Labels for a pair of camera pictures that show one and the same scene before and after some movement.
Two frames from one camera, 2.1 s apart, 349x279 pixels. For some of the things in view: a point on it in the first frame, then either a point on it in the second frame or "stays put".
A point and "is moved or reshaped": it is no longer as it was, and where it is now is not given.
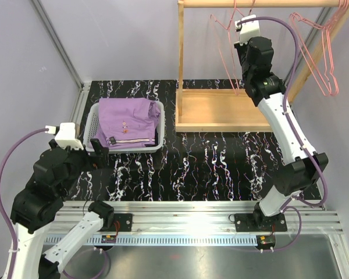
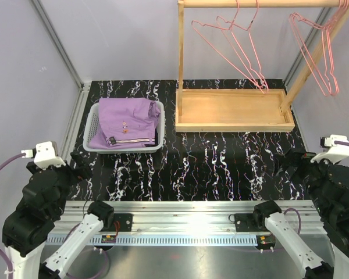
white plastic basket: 91,125 stays put
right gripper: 241,48 → 298,157
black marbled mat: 191,166 stays put
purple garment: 127,122 stays put
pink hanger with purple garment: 235,8 is moved or reshaped
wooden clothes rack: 231,110 stays put
